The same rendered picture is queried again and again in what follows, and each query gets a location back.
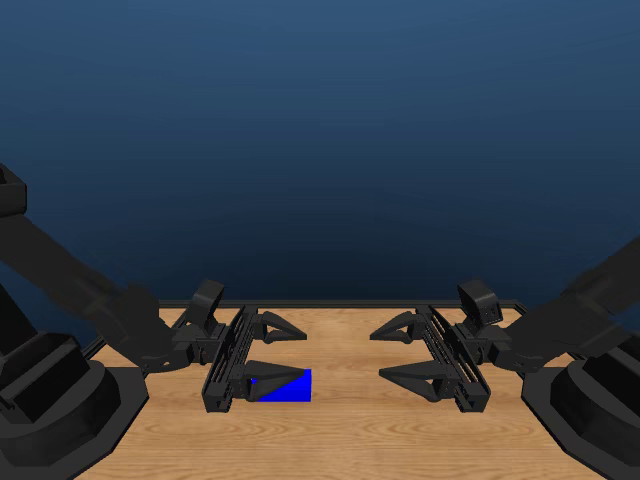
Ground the black table frame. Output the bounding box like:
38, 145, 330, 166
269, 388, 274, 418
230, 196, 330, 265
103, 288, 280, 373
82, 298, 529, 361

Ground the blue hollow socket block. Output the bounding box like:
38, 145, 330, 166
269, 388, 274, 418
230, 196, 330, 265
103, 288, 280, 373
249, 368, 313, 403

